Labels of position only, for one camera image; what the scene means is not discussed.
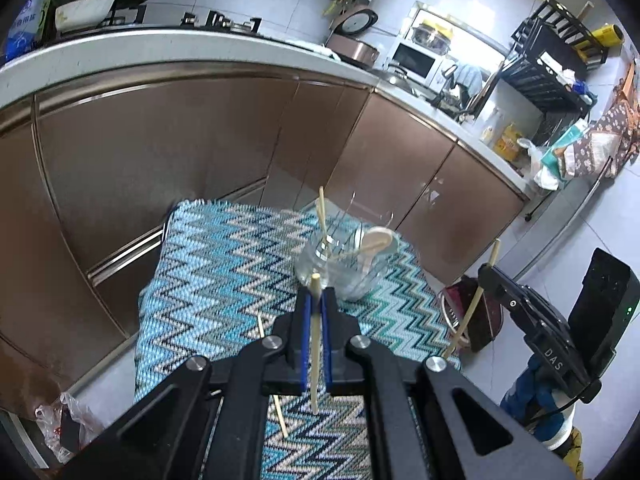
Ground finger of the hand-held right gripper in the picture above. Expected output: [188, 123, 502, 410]
[476, 263, 523, 318]

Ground floral brown apron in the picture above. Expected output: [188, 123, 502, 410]
[562, 60, 640, 178]

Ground steel mixing bowl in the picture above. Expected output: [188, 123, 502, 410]
[412, 25, 451, 53]

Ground dark red box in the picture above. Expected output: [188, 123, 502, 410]
[442, 275, 506, 353]

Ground white bowl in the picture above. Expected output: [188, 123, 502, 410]
[54, 0, 117, 32]

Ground black cable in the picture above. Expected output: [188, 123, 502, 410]
[520, 380, 603, 431]

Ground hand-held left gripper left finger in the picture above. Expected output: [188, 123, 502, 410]
[50, 287, 313, 480]

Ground white spray bottle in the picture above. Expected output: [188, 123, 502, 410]
[480, 107, 503, 146]

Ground yellow basin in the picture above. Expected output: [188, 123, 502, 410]
[420, 19, 453, 41]

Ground crumpled clear plastic bag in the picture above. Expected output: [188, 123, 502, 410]
[35, 392, 108, 466]

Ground clear utensil holder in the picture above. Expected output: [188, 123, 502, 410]
[294, 191, 401, 303]

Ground white plastic bag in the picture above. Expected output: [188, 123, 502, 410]
[527, 137, 566, 191]

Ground copper rice cooker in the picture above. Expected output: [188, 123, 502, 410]
[326, 4, 381, 68]

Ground black frying pan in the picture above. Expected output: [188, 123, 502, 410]
[432, 85, 473, 116]

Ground white cloth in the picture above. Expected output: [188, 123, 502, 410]
[287, 37, 341, 58]

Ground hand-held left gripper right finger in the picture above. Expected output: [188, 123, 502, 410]
[320, 287, 576, 480]

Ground steel wok lid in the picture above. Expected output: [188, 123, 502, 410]
[380, 65, 416, 86]

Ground grey-blue towel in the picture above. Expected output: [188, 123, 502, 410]
[452, 62, 485, 92]

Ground white microwave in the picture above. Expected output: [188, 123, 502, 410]
[387, 40, 443, 86]

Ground cream spoon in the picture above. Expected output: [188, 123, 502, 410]
[357, 226, 396, 273]

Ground pale wooden chopstick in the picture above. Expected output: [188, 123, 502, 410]
[310, 274, 322, 415]
[441, 239, 502, 358]
[257, 316, 288, 438]
[318, 186, 331, 256]

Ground yellow roll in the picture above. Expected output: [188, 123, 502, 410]
[575, 24, 626, 58]

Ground black gas stove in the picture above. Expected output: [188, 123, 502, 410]
[50, 5, 281, 43]

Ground black metal shelf rack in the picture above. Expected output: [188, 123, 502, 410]
[500, 0, 608, 133]

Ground person's right forearm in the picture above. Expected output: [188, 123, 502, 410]
[500, 357, 586, 476]

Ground blue salt bag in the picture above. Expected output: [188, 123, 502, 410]
[4, 0, 53, 63]

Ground copper lower cabinets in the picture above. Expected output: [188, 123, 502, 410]
[0, 30, 531, 411]

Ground zigzag woven mat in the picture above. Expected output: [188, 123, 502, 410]
[134, 199, 463, 480]

